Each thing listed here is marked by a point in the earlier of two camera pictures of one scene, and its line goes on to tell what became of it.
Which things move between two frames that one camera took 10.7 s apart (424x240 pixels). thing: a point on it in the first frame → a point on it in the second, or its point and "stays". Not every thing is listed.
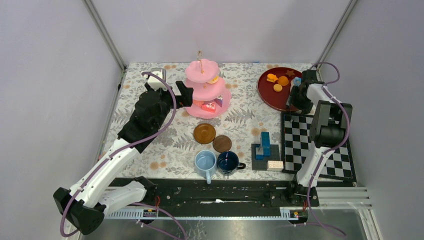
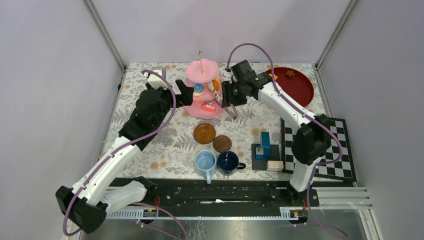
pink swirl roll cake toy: [209, 106] stays
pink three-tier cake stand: [211, 98] stays
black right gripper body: [298, 94] → [227, 94]
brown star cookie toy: [290, 73] stays
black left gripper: [171, 98] stays
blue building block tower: [265, 144] stays
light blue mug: [205, 161] stays
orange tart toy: [283, 80] → [215, 83]
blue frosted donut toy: [297, 81] → [198, 89]
